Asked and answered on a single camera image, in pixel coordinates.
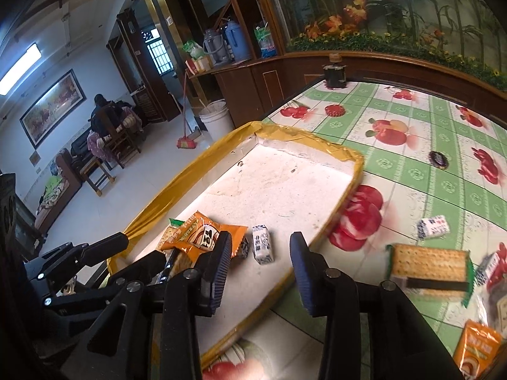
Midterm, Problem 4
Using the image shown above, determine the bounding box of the orange pictured snack packet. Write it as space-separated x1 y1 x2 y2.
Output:
452 319 504 380

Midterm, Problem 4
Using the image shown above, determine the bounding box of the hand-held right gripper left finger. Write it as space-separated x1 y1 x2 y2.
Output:
85 230 234 380

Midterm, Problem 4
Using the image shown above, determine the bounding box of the ceiling tube light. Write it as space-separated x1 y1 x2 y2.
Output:
0 43 42 96

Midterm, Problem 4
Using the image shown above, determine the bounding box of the green edged cracker packet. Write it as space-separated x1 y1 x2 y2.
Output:
156 218 199 282

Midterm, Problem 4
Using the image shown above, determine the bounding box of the wooden sideboard cabinet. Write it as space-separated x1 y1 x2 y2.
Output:
186 53 507 127

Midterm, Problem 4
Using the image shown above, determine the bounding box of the round black tin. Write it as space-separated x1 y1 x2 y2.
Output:
428 150 449 169

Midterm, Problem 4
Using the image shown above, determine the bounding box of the small white blue candy packet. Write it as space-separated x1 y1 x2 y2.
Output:
417 214 451 240
475 251 502 286
251 225 276 265

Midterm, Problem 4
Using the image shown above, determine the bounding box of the fruit print tablecloth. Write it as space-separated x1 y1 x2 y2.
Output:
200 77 507 380

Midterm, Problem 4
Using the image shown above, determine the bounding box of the wooden sofa with cushions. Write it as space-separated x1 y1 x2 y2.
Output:
34 148 82 234

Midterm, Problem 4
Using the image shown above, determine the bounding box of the white plastic bucket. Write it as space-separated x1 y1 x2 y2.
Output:
198 101 235 143

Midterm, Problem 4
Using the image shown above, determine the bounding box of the clear plastic snack bag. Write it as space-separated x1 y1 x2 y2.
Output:
473 285 507 337

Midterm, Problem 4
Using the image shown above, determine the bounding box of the orange cardboard box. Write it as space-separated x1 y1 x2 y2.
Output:
386 243 474 307

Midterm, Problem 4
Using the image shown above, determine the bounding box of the tall wooden cabinet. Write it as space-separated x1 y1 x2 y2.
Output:
117 10 179 123

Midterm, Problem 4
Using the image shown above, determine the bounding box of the blue thermos flask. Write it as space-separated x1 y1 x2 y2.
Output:
224 18 252 63

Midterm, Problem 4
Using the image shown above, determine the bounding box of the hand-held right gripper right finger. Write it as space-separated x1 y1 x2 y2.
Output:
289 231 465 380

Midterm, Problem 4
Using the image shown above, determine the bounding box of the yellow taped white foam tray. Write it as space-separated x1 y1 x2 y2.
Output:
107 121 365 371

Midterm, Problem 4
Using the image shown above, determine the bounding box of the blue white plastic bag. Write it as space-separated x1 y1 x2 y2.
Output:
253 20 278 59

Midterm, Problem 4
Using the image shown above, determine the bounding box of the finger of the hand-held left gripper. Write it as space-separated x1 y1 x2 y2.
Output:
24 233 131 282
43 251 167 314

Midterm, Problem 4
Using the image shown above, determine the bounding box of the green white bag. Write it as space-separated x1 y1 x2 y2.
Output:
182 40 204 61

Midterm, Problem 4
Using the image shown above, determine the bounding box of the red broom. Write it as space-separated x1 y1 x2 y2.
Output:
176 69 199 150

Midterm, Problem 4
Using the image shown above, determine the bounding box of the dark glass jar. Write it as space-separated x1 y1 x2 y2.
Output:
322 53 348 88

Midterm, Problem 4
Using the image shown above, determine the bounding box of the grey thermos flask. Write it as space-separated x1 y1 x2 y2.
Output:
203 28 226 64

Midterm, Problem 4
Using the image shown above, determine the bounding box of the red yellow carton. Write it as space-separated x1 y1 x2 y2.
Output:
185 56 215 75

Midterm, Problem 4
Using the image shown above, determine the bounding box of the framed wall painting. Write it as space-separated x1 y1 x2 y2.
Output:
20 68 86 149

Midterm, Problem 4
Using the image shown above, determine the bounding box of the wooden chair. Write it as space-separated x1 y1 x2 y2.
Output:
81 154 115 196
97 105 141 169

